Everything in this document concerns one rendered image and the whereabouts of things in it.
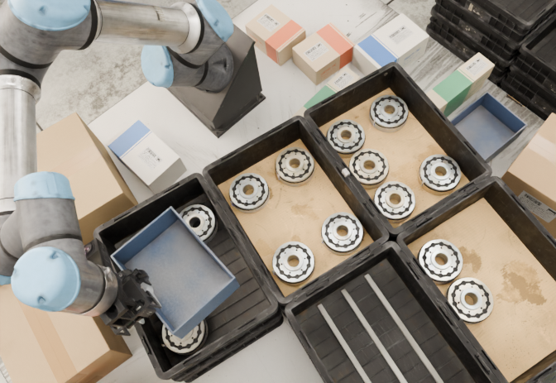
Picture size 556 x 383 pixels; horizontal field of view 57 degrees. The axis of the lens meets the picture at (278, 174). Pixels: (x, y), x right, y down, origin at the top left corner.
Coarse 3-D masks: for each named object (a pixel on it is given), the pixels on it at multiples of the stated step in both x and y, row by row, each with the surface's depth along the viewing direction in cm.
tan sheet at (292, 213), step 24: (264, 168) 138; (288, 192) 134; (312, 192) 134; (336, 192) 133; (240, 216) 133; (264, 216) 132; (288, 216) 132; (312, 216) 131; (264, 240) 129; (288, 240) 129; (312, 240) 128; (288, 264) 126; (336, 264) 125; (288, 288) 124
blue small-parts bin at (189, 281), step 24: (168, 216) 103; (144, 240) 103; (168, 240) 106; (192, 240) 105; (120, 264) 99; (144, 264) 104; (168, 264) 104; (192, 264) 103; (216, 264) 103; (168, 288) 101; (192, 288) 101; (216, 288) 101; (168, 312) 99; (192, 312) 99
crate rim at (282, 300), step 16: (272, 128) 131; (304, 128) 131; (320, 144) 128; (224, 160) 128; (208, 176) 127; (352, 192) 122; (224, 208) 123; (368, 208) 120; (384, 240) 117; (256, 256) 118; (352, 256) 116; (336, 272) 115; (272, 288) 114; (304, 288) 115
